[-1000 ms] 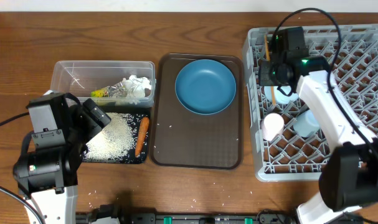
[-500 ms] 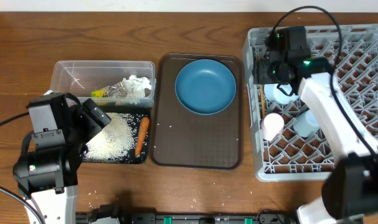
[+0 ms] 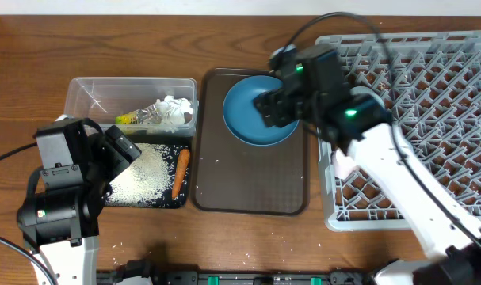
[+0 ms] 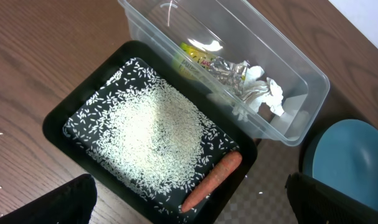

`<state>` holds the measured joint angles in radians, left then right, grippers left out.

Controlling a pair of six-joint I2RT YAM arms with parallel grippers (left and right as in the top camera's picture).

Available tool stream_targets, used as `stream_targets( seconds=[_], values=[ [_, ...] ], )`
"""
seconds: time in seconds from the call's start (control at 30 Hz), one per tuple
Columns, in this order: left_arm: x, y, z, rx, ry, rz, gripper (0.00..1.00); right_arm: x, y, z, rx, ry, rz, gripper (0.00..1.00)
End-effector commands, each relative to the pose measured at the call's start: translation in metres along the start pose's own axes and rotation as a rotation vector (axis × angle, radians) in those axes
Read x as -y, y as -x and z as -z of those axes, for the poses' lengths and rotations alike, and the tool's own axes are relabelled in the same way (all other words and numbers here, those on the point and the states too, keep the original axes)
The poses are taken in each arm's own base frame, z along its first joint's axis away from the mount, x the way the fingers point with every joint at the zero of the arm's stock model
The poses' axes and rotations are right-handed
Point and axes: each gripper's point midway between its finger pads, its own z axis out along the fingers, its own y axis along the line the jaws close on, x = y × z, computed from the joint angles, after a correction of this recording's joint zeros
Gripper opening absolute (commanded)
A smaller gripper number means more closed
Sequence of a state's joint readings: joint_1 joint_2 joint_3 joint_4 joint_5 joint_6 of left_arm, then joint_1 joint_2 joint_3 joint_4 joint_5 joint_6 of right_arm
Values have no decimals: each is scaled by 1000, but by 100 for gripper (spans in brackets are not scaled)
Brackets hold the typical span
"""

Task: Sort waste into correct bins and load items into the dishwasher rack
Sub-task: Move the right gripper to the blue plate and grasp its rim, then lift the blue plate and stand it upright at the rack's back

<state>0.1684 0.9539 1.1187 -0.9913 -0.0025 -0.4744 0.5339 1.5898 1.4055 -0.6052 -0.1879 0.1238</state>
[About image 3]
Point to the grey dishwasher rack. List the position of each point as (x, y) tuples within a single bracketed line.
[(435, 96)]

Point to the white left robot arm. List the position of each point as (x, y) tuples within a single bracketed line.
[(59, 216)]

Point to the clear plastic bin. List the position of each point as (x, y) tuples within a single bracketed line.
[(102, 99)]

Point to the white tissue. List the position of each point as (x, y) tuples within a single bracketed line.
[(172, 112)]

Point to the pink cup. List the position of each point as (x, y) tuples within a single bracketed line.
[(344, 164)]

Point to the brown serving tray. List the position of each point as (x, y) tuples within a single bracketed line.
[(231, 176)]

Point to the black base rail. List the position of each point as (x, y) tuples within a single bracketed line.
[(144, 272)]

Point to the white rice heap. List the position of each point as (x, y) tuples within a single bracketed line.
[(148, 181)]

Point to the dark blue plate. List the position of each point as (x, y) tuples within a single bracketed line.
[(244, 121)]

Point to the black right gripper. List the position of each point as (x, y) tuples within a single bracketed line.
[(272, 105)]

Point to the light blue bowl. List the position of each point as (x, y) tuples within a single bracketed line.
[(362, 90)]

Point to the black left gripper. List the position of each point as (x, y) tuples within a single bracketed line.
[(117, 159)]

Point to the black plastic tray bin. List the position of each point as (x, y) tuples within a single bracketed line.
[(185, 143)]

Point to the orange carrot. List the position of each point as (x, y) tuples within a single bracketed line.
[(181, 167)]

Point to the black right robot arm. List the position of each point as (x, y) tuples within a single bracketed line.
[(356, 123)]

